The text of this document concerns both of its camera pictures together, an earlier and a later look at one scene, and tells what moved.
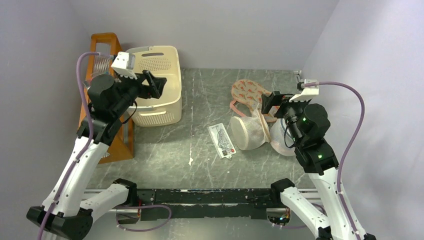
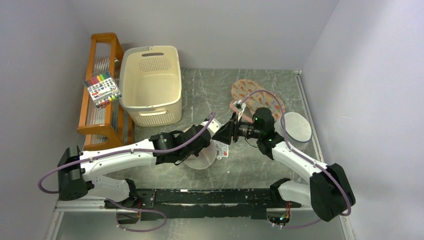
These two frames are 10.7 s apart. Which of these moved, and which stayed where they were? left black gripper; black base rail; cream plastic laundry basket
Moved: left black gripper
Stayed: cream plastic laundry basket; black base rail
